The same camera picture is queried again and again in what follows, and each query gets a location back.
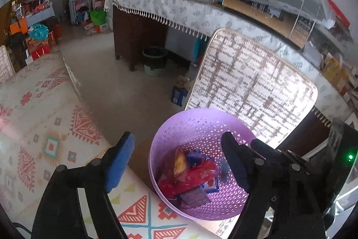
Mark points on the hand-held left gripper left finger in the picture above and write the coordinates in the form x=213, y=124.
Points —
x=120, y=160

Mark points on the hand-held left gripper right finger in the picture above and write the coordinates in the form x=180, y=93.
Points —
x=235, y=160

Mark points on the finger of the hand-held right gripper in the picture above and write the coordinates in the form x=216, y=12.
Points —
x=265, y=148

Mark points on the blue cardboard box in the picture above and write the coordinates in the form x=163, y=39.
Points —
x=197, y=157

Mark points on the red toothpaste box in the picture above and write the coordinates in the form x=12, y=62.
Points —
x=193, y=176

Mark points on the purple plastic basket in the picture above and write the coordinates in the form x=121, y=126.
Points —
x=167, y=138

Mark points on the yellow snack wrapper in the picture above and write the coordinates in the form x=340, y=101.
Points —
x=180, y=162

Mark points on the black trash bin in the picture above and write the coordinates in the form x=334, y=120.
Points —
x=154, y=59

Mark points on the brown cardboard box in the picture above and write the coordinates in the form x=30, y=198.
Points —
x=230, y=227

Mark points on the dark blue box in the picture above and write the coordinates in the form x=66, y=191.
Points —
x=179, y=96

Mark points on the red gift box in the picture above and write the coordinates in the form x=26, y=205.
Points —
x=39, y=48

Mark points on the green bag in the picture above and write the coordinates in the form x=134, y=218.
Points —
x=98, y=17

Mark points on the side table with cloth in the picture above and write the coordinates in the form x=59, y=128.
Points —
x=195, y=15

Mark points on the teal gift bag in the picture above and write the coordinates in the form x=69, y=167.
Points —
x=38, y=31

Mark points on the metal rack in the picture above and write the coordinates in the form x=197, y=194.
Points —
x=79, y=5

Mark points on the orange bag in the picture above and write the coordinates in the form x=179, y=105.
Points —
x=19, y=26

